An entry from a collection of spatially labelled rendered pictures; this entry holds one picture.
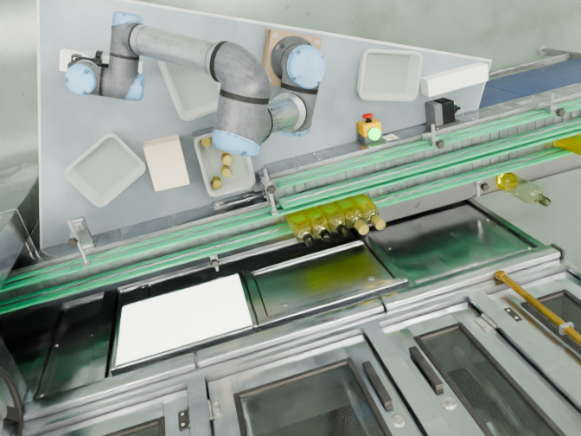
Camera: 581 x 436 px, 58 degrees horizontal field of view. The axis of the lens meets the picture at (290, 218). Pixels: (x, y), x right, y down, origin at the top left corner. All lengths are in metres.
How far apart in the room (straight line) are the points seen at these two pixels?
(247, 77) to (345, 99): 0.82
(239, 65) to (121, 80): 0.39
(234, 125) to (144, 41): 0.34
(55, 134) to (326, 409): 1.23
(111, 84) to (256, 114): 0.44
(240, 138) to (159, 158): 0.66
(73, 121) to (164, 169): 0.33
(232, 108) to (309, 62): 0.44
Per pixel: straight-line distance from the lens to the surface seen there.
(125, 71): 1.47
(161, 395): 1.51
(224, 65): 1.22
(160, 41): 1.36
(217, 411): 1.39
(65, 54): 1.80
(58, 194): 1.97
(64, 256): 1.92
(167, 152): 1.82
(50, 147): 1.93
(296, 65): 1.57
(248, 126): 1.21
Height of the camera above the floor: 2.58
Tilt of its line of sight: 64 degrees down
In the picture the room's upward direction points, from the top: 149 degrees clockwise
